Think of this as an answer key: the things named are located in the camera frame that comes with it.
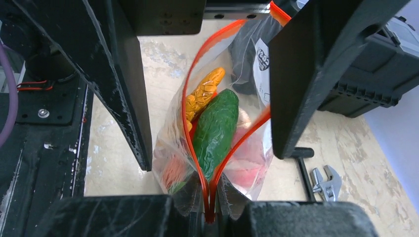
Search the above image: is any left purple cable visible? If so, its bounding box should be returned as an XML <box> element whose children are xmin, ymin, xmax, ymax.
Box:
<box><xmin>0</xmin><ymin>42</ymin><xmax>19</xmax><ymax>148</ymax></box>

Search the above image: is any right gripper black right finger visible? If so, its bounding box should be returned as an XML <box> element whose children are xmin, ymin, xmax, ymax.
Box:
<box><xmin>217</xmin><ymin>175</ymin><xmax>378</xmax><ymax>237</ymax></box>

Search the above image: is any beige round mushroom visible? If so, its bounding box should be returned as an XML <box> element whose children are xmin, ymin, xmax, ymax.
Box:
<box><xmin>237</xmin><ymin>108</ymin><xmax>252</xmax><ymax>129</ymax></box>

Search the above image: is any black plastic toolbox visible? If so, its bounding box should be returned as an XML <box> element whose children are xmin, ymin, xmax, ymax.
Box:
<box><xmin>318</xmin><ymin>16</ymin><xmax>419</xmax><ymax>118</ymax></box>

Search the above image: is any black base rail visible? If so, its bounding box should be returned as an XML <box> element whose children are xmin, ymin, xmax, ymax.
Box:
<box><xmin>0</xmin><ymin>76</ymin><xmax>93</xmax><ymax>237</ymax></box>

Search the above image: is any red-handled adjustable wrench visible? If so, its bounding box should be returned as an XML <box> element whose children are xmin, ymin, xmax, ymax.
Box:
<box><xmin>310</xmin><ymin>165</ymin><xmax>342</xmax><ymax>201</ymax></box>

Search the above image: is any green cucumber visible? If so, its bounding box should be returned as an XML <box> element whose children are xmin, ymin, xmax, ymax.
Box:
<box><xmin>192</xmin><ymin>89</ymin><xmax>239</xmax><ymax>181</ymax></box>

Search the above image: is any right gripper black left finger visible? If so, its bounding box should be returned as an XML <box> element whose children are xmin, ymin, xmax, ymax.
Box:
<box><xmin>31</xmin><ymin>171</ymin><xmax>205</xmax><ymax>237</ymax></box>

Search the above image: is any orange carrot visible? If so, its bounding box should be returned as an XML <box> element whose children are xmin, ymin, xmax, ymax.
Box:
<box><xmin>160</xmin><ymin>118</ymin><xmax>200</xmax><ymax>194</ymax></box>

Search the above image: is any red pink fruit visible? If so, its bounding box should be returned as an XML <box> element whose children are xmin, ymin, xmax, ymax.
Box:
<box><xmin>223</xmin><ymin>131</ymin><xmax>273</xmax><ymax>200</ymax></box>

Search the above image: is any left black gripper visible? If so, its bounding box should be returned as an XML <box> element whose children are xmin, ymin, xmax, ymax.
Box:
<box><xmin>0</xmin><ymin>0</ymin><xmax>315</xmax><ymax>37</ymax></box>

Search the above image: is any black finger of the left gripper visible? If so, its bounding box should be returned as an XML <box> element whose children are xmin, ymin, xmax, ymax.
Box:
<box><xmin>14</xmin><ymin>0</ymin><xmax>152</xmax><ymax>171</ymax></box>
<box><xmin>269</xmin><ymin>0</ymin><xmax>407</xmax><ymax>159</ymax></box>

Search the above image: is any black T-handle tool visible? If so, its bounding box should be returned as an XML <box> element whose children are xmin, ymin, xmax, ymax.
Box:
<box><xmin>291</xmin><ymin>147</ymin><xmax>316</xmax><ymax>202</ymax></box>

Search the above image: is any clear orange-zip bag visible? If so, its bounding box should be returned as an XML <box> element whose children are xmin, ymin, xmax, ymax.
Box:
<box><xmin>153</xmin><ymin>0</ymin><xmax>291</xmax><ymax>223</ymax></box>

